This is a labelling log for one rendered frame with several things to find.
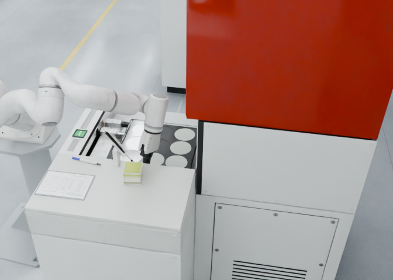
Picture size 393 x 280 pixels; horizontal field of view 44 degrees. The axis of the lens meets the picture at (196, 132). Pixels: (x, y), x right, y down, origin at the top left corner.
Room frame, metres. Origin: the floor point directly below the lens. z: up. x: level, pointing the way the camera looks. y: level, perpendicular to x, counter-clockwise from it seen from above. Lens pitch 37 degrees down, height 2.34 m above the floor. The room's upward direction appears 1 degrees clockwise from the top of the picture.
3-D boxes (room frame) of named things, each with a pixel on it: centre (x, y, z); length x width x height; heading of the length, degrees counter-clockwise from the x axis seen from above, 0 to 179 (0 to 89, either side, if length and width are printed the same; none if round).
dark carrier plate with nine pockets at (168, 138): (1.80, 0.18, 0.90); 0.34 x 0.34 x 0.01; 82
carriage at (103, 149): (1.82, 0.44, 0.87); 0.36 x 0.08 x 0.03; 172
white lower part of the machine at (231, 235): (1.91, -0.41, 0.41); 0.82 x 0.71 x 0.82; 172
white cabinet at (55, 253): (1.74, 0.30, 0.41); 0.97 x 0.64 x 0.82; 172
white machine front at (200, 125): (1.96, -0.07, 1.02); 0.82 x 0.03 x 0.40; 172
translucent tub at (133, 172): (1.49, 0.26, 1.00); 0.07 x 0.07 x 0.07; 0
